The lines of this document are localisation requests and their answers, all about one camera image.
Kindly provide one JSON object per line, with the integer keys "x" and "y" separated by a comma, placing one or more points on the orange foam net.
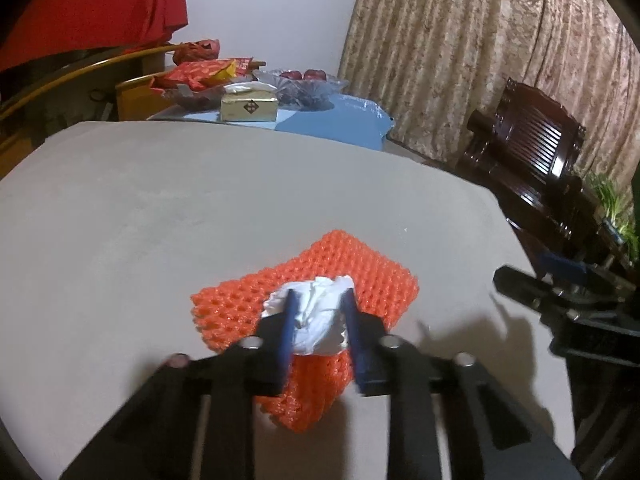
{"x": 350, "y": 260}

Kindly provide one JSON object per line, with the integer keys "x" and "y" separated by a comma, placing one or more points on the yellow snack packet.
{"x": 224, "y": 72}

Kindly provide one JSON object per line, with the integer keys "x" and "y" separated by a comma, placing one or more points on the red apple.
{"x": 314, "y": 75}
{"x": 290, "y": 75}

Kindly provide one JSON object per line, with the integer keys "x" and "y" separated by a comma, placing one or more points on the white tissue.
{"x": 320, "y": 310}

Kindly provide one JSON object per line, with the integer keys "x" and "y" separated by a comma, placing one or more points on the red snack packet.
{"x": 195, "y": 70}

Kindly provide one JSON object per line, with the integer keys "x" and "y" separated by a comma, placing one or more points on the glass fruit bowl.
{"x": 310, "y": 94}

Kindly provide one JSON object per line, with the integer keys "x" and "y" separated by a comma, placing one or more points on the green potted plant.
{"x": 612, "y": 200}

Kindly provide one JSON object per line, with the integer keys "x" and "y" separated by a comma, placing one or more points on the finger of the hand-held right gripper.
{"x": 562, "y": 263}
{"x": 530, "y": 290}

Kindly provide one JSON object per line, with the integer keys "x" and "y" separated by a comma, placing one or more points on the beige tissue box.
{"x": 250, "y": 109}

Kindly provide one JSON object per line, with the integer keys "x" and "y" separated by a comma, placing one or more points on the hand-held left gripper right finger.
{"x": 356, "y": 345}

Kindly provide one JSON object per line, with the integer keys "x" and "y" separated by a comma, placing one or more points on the light wooden furniture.
{"x": 135, "y": 100}

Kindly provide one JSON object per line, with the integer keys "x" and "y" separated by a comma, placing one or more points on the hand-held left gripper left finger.
{"x": 289, "y": 330}

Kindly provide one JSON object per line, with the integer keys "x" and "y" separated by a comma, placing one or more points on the beige patterned curtain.
{"x": 450, "y": 35}

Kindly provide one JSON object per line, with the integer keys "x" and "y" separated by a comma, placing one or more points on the red cloth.
{"x": 90, "y": 5}

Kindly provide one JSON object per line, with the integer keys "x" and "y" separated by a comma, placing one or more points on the dark wooden chair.
{"x": 530, "y": 135}

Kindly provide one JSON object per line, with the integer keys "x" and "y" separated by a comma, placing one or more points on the blue tablecloth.
{"x": 345, "y": 120}

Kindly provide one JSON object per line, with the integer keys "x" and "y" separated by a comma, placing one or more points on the red plastic bag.
{"x": 197, "y": 50}

